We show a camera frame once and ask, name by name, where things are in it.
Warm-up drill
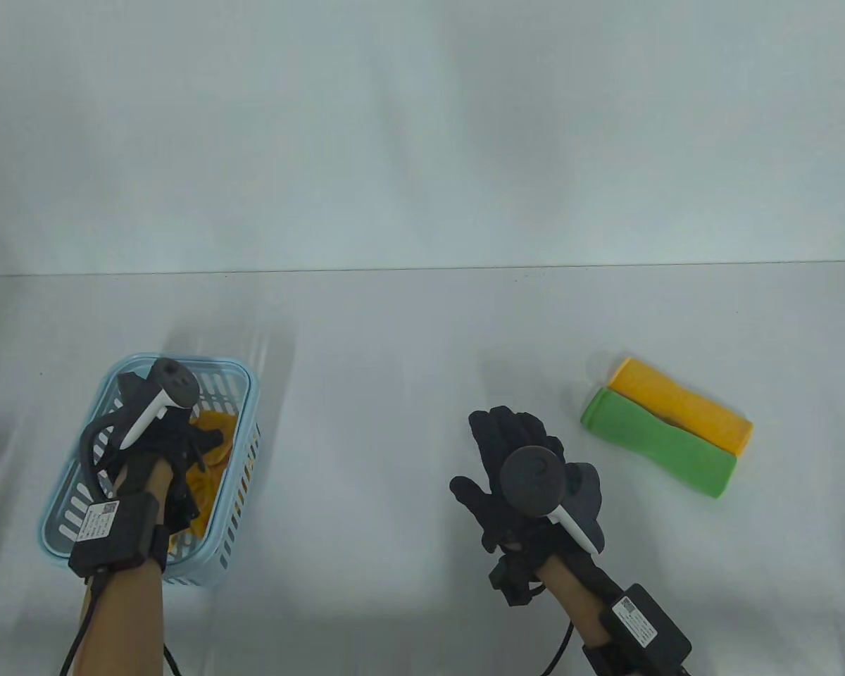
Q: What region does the person's right hand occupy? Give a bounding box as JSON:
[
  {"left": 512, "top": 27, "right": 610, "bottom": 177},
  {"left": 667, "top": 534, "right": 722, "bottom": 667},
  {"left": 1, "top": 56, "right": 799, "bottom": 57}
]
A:
[{"left": 449, "top": 406, "right": 594, "bottom": 558}]

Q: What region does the person's left hand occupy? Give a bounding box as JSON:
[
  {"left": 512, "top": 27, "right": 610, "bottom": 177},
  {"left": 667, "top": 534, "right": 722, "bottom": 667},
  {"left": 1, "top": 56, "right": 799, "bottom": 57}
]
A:
[{"left": 111, "top": 411, "right": 225, "bottom": 495}]

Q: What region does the orange cloth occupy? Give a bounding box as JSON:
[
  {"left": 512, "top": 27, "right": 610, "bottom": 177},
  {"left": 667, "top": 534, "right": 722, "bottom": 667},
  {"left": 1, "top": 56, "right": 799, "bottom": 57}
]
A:
[{"left": 168, "top": 410, "right": 241, "bottom": 552}]

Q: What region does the green towel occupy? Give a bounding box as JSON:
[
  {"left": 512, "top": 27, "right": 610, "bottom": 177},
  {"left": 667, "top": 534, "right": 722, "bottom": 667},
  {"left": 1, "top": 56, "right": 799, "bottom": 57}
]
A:
[{"left": 580, "top": 387, "right": 739, "bottom": 501}]

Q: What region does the yellow square towel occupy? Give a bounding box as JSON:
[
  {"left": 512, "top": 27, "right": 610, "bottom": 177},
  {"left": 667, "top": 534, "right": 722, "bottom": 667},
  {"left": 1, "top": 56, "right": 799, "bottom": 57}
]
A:
[{"left": 607, "top": 356, "right": 755, "bottom": 456}]

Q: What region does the person's left forearm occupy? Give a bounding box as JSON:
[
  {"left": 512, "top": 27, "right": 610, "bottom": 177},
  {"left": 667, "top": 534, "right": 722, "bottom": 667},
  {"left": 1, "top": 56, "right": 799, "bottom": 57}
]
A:
[{"left": 77, "top": 461, "right": 173, "bottom": 676}]

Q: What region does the black and white controller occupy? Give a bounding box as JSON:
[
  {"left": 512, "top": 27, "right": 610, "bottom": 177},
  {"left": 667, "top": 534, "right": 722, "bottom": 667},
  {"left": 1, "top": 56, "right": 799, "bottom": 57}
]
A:
[
  {"left": 500, "top": 446, "right": 606, "bottom": 558},
  {"left": 79, "top": 357, "right": 201, "bottom": 502}
]

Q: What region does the light blue plastic basket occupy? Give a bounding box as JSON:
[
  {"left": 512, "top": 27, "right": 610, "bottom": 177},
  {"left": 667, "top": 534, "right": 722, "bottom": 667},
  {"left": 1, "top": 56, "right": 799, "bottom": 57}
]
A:
[{"left": 39, "top": 353, "right": 262, "bottom": 589}]

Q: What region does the black sensor box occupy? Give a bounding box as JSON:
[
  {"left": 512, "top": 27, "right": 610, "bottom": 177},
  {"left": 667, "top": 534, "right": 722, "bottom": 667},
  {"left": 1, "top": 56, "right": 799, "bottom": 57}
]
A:
[
  {"left": 68, "top": 492, "right": 164, "bottom": 579},
  {"left": 600, "top": 584, "right": 694, "bottom": 667}
]

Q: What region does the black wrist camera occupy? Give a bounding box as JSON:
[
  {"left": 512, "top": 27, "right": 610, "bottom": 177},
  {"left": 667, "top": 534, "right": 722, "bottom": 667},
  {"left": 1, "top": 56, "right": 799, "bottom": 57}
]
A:
[
  {"left": 489, "top": 549, "right": 549, "bottom": 608},
  {"left": 162, "top": 481, "right": 202, "bottom": 541}
]

